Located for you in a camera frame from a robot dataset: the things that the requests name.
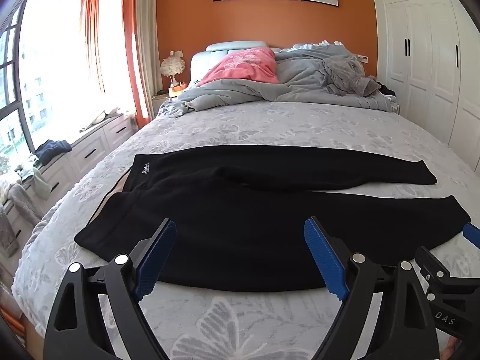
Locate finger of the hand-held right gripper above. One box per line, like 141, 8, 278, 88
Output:
415, 247, 480, 296
463, 223, 480, 250

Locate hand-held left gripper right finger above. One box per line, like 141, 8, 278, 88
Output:
304, 217, 441, 360

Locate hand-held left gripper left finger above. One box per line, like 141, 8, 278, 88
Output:
43, 218, 177, 360

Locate black pants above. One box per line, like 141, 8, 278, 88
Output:
74, 144, 472, 293

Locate white window seat cabinet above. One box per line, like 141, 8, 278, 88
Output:
0, 112, 137, 257

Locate grey butterfly print bedspread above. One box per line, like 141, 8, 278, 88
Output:
11, 99, 480, 360

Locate pale green cloth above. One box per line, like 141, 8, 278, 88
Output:
15, 166, 51, 200

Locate dark blue clothes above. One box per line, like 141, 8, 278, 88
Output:
35, 139, 73, 166

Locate grey items on window seat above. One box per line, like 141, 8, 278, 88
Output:
79, 108, 122, 133

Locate grey knit blanket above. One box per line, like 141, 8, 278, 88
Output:
0, 180, 42, 257

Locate white nightstand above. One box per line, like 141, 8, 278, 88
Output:
152, 91, 178, 119

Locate white wardrobe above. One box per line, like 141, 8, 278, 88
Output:
377, 0, 480, 166

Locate grey duvet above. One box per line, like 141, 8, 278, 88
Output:
157, 41, 400, 119

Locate grey crumpled garment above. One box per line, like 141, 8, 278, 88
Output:
322, 55, 381, 96

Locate white feather table lamp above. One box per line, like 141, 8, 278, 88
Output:
160, 54, 187, 91

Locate pink pillow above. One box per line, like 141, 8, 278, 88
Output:
197, 48, 281, 87

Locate white sheer curtain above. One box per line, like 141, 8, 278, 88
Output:
133, 0, 164, 119

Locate window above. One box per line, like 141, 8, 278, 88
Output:
0, 0, 89, 175

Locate light blue headboard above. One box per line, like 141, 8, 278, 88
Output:
189, 40, 282, 83

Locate orange curtain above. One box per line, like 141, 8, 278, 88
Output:
80, 0, 106, 94
122, 0, 152, 130

